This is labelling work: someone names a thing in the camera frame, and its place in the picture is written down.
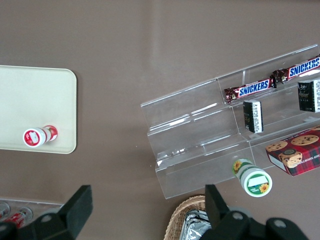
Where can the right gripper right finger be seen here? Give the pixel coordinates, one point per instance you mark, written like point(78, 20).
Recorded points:
point(220, 215)

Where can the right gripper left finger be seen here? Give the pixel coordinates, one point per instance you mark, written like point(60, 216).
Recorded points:
point(75, 212)

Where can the oval light wicker basket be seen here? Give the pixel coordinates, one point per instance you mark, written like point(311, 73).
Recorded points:
point(175, 220)

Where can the beige plastic tray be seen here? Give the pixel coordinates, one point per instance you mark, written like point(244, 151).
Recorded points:
point(37, 100)

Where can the clear acrylic bottle rack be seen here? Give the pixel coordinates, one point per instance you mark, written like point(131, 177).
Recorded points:
point(50, 206)

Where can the aluminium foil container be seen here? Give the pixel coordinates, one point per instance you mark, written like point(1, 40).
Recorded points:
point(193, 225)

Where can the green sunflower yogurt bottle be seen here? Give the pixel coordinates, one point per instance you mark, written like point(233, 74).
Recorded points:
point(252, 180)

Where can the clear acrylic step shelf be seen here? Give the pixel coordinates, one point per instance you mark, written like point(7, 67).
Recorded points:
point(195, 140)
point(282, 125)

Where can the red yogurt bottle white cap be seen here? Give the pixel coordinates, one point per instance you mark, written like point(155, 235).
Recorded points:
point(37, 136)

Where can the red tartan cookie box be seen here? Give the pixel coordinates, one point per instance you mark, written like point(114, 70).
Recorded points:
point(300, 155)

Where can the small black box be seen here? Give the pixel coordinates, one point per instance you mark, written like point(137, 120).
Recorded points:
point(253, 116)
point(308, 96)

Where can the Snickers chocolate bar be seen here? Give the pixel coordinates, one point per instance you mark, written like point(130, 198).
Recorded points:
point(252, 90)
point(300, 70)

